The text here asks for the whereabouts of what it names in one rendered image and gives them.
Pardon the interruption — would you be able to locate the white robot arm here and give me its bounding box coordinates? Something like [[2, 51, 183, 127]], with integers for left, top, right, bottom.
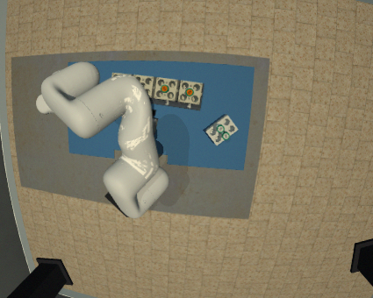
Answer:
[[36, 61, 169, 218]]

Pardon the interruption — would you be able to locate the blue bench mat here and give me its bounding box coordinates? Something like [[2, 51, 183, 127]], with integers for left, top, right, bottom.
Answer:
[[68, 60, 255, 170]]

